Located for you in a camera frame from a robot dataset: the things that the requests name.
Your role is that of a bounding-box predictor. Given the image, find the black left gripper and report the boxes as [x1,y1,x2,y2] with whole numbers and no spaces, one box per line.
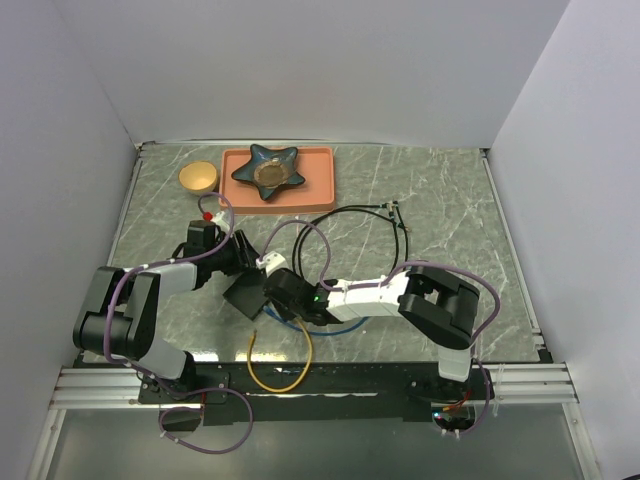
[207,230,260,277]

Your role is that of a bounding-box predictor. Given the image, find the blue ethernet cable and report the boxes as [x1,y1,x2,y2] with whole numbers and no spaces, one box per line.
[264,302,371,337]

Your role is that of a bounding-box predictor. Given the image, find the black network switch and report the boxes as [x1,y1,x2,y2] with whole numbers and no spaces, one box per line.
[223,269,269,320]

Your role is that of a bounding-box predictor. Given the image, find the yellow ethernet cable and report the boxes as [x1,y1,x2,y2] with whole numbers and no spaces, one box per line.
[246,317,315,394]

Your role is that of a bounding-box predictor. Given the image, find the black coaxial cable bundle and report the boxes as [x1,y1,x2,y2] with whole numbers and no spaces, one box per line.
[290,199,412,281]

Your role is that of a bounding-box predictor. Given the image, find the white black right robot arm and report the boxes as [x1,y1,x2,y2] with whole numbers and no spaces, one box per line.
[263,266,480,399]

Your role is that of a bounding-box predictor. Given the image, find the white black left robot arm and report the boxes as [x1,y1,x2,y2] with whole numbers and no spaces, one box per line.
[72,220,258,402]

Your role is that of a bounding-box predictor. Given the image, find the blue star-shaped dish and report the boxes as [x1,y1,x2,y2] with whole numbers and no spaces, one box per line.
[231,144,306,201]

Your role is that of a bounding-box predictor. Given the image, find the yellow wooden bowl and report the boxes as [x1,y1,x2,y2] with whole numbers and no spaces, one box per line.
[178,161,220,195]

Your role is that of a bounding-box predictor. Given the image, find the salmon pink tray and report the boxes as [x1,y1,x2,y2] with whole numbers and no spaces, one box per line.
[219,146,336,215]

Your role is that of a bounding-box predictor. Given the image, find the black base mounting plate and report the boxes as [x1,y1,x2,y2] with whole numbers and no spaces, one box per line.
[138,362,495,426]

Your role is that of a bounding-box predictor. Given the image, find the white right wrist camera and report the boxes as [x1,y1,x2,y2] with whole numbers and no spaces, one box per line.
[256,251,288,277]

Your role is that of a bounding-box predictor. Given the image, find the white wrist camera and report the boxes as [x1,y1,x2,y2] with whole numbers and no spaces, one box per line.
[256,251,288,277]
[201,210,235,233]

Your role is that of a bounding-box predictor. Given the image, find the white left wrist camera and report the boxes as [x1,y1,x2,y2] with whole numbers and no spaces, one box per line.
[201,210,235,233]

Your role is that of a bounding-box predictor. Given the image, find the aluminium frame rail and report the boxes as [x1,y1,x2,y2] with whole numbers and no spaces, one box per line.
[49,364,579,410]

